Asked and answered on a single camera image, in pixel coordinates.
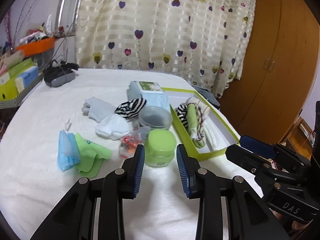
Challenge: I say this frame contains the bright green cloth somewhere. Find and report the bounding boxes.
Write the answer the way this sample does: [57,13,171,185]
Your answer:
[75,133,112,178]

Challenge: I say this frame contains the white sock with coloured stripes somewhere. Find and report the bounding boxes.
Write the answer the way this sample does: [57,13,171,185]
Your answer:
[186,98,210,148]

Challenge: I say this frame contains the plastic bag with red items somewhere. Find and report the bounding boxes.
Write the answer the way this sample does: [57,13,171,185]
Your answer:
[119,126,151,159]

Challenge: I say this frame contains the white sock pair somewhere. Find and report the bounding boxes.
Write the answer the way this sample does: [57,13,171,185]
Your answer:
[95,114,131,140]

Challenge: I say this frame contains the black white striped sock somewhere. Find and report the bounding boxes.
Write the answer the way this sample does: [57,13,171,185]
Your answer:
[175,103,188,130]
[114,97,146,120]

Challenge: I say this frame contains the green white cloth bundle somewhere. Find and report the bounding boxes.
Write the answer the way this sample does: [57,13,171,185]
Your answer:
[187,103,206,148]

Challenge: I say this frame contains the right hand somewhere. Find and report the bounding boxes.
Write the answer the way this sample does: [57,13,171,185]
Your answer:
[271,210,310,239]

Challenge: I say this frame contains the green white shallow box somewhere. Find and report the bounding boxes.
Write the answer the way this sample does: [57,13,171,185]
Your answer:
[163,87,240,161]

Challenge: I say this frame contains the grey clothes pile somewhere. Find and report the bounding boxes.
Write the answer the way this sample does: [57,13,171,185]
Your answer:
[192,85,220,110]

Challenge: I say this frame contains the wooden wardrobe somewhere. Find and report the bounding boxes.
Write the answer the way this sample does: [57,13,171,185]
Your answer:
[220,0,319,143]

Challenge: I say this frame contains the green round jar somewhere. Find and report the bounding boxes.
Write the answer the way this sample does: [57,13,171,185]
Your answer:
[144,129,177,167]

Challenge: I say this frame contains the light blue grey sock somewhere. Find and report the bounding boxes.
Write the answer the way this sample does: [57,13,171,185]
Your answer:
[81,97,116,123]

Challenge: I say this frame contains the round grey lidded container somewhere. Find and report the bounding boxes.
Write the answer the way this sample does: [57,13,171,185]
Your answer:
[138,106,173,129]

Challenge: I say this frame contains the wet wipes pack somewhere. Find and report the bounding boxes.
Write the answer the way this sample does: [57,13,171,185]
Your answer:
[127,81,170,111]

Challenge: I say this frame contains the heart patterned curtain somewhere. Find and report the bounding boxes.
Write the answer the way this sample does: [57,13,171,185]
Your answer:
[75,0,256,98]

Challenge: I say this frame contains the striped storage basket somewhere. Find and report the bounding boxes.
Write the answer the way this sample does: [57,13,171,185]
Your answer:
[0,73,44,109]

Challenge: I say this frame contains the black VR headset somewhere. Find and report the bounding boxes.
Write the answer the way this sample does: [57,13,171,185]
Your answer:
[43,60,79,87]

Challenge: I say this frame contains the lime green file box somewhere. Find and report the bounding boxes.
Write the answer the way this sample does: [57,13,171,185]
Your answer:
[0,58,34,101]

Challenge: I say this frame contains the blue tissue box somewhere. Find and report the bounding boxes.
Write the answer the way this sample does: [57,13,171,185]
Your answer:
[15,66,39,93]

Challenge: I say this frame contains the orange tray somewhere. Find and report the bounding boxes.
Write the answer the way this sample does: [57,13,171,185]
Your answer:
[15,37,55,57]

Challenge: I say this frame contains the pink flower branches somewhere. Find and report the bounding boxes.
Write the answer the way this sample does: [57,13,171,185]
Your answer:
[1,0,46,47]

